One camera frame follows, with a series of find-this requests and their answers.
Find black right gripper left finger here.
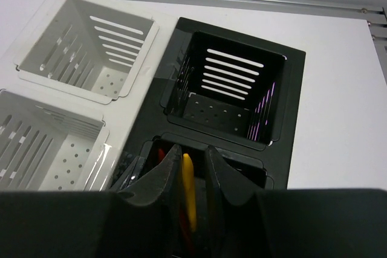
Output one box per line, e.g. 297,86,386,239
119,144,181,257

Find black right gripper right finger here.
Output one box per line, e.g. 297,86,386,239
204,146,259,257

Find red pencil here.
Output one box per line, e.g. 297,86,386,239
156,148,194,250

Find yellow pencil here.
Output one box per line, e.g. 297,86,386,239
182,153,197,232

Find black slotted container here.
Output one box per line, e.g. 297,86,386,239
112,18,306,189

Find white slotted container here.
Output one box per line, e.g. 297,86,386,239
1,0,177,192

